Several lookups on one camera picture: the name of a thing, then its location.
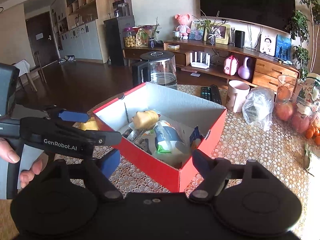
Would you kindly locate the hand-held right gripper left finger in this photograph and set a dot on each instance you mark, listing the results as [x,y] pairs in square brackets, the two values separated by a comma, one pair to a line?
[110,162]

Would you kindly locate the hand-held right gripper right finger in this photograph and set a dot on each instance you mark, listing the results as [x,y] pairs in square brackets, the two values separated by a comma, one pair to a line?
[201,163]

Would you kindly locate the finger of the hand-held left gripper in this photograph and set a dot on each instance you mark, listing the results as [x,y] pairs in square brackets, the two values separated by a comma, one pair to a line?
[107,137]
[72,116]

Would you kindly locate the pale yellow apple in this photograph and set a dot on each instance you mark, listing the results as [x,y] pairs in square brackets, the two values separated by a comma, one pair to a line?
[90,125]

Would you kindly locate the small blue packet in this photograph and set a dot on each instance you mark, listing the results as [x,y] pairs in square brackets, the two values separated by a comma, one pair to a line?
[196,136]

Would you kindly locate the clear packet with barcode labels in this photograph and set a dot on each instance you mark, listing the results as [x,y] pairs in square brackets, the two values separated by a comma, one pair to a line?
[136,140]

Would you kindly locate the red cardboard box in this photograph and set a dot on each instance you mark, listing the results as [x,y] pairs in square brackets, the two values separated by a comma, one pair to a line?
[160,165]

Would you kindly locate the white green wet wipes pack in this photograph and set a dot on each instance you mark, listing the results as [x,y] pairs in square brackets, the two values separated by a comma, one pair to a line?
[166,137]

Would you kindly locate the floral tablecloth desktop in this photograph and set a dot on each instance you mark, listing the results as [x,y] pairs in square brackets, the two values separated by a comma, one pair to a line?
[250,140]

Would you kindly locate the person's left hand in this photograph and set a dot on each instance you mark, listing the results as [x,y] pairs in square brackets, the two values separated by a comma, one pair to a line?
[10,152]

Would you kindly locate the chair with white cloth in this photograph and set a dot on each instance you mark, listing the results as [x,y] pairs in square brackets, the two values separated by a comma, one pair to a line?
[30,67]

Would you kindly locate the black remote control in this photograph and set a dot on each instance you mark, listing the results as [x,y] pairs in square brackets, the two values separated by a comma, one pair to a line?
[216,95]
[206,93]

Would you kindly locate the white mug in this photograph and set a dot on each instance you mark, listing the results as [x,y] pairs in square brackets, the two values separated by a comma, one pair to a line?
[237,97]

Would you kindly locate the clear plastic bag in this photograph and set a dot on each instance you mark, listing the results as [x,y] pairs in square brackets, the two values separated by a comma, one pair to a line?
[258,107]

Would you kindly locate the dark wooden door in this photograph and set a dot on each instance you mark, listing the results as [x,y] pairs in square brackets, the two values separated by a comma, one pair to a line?
[41,40]

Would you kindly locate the black cabinet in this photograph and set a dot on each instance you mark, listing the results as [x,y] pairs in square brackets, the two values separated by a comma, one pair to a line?
[117,42]

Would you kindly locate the glass kettle with black lid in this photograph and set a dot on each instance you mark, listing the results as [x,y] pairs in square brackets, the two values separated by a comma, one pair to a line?
[162,70]

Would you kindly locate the cookie jar with pink lid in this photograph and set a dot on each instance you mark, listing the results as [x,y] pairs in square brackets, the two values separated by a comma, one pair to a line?
[130,38]

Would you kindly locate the red apple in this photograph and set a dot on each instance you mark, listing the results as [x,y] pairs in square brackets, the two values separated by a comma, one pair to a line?
[284,111]
[300,122]

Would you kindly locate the pink toy suitcase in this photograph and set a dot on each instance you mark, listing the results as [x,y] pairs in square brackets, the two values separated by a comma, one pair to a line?
[230,66]

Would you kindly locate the purple kettlebell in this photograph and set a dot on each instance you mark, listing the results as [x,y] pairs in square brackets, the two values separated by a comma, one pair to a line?
[245,71]

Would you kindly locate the white router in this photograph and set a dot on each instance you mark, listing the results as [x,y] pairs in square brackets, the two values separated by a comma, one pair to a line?
[199,61]

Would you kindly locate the small plant in dark vase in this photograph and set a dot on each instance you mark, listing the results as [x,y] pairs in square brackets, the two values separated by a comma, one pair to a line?
[151,42]

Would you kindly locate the green white rag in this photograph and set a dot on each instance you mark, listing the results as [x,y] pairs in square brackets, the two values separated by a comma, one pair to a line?
[308,158]

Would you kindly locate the large orange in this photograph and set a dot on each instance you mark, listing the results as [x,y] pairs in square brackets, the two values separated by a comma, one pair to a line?
[284,93]

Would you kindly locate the wooden television cabinet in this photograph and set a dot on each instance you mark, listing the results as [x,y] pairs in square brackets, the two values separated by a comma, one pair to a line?
[270,70]

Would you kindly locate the pile of mandarins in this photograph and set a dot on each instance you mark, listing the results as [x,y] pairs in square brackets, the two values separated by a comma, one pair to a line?
[313,133]

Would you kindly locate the glass fruit bowl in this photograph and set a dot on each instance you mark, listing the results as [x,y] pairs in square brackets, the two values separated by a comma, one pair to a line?
[287,82]

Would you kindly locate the black coffee machine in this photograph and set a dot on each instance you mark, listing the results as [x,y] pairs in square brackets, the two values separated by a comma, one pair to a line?
[122,8]

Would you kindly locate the steel cup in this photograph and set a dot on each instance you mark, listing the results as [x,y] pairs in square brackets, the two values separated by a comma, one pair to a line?
[176,35]

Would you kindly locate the potted plant in patterned vase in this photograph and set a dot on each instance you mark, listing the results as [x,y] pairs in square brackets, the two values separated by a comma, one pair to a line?
[210,40]

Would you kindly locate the black cylinder speaker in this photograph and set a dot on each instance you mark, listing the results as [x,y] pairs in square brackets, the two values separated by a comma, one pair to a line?
[239,39]

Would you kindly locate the slim white device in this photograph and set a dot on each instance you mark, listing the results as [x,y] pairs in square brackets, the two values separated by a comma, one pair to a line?
[232,37]

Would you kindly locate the white green patterned vase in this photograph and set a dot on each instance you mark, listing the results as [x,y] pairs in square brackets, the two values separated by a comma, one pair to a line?
[310,90]

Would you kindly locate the blue picture card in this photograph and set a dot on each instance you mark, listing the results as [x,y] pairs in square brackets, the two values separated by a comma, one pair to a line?
[196,31]

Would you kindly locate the teal face mask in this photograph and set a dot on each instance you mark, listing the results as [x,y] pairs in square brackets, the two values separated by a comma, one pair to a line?
[287,62]

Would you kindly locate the pink doll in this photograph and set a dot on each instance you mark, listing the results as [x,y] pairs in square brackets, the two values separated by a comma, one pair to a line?
[183,27]

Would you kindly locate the blue picture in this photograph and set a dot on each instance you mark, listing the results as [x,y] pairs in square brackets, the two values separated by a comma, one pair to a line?
[283,46]

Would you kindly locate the tall potted tree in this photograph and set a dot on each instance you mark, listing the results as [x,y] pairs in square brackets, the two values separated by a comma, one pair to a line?
[300,25]

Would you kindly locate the wall shelving unit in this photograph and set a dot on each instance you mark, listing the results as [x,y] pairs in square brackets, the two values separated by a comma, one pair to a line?
[80,30]

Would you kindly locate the yellow-green photo frame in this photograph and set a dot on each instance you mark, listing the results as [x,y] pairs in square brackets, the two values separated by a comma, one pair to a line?
[223,35]

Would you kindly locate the white child photo frame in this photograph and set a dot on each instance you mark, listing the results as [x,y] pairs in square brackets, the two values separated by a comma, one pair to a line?
[268,45]

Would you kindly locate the wall-mounted television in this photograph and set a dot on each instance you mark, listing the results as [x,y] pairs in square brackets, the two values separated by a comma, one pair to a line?
[246,0]

